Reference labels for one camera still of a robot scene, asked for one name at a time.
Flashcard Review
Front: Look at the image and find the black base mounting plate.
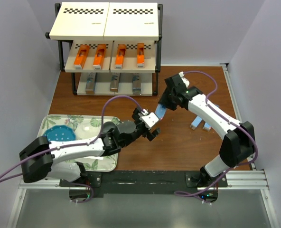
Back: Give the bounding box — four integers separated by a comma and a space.
59, 170, 228, 198

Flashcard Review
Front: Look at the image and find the black frame three-tier shelf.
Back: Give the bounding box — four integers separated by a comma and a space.
46, 2, 163, 96

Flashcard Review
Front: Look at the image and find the metallic blue toothpaste box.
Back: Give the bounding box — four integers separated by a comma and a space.
132, 73, 141, 95

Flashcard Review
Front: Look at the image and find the silver blue toothpaste box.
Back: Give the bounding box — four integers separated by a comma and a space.
85, 72, 96, 95
110, 73, 120, 93

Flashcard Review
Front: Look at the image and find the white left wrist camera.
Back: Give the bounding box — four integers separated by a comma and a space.
139, 109, 159, 130

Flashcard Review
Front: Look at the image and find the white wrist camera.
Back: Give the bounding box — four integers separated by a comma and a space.
179, 71, 190, 88
139, 109, 159, 130

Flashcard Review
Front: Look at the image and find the light blue toothpaste box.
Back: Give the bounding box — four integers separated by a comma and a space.
190, 116, 202, 130

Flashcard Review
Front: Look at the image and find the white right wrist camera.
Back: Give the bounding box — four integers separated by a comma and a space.
179, 71, 190, 88

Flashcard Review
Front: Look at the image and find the teal dotted plate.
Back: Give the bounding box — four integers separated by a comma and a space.
42, 125, 76, 142

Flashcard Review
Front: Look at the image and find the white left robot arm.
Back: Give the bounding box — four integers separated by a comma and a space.
19, 109, 160, 186

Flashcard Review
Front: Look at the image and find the leaf-patterned white tray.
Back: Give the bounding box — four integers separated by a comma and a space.
37, 114, 118, 172

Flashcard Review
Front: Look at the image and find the orange toothpaste box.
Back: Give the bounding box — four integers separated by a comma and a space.
137, 43, 145, 68
114, 44, 126, 69
93, 44, 107, 70
73, 45, 91, 69

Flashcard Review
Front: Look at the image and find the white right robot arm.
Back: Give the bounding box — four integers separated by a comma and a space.
159, 72, 255, 187

